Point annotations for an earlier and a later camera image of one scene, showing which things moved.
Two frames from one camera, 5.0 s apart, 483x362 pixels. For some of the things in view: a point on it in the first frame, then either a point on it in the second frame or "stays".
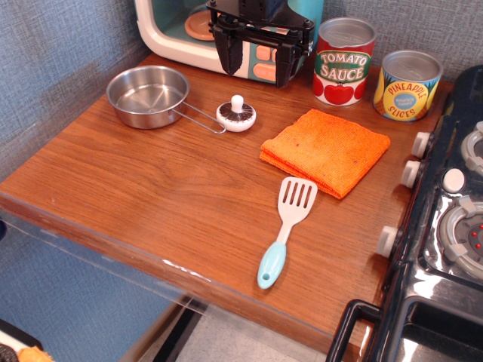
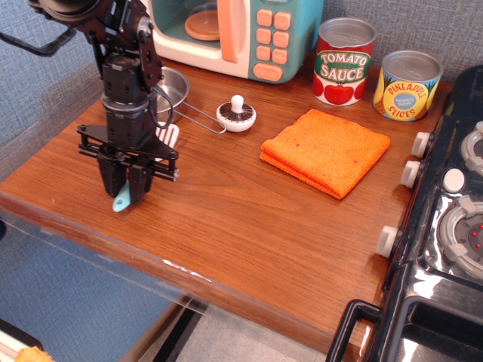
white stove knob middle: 410,172 stays
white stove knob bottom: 386,240 stays
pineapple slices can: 409,82 stays
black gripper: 229,26 → 130,133
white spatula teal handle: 295,196 → 170,133
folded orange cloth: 332,152 stays
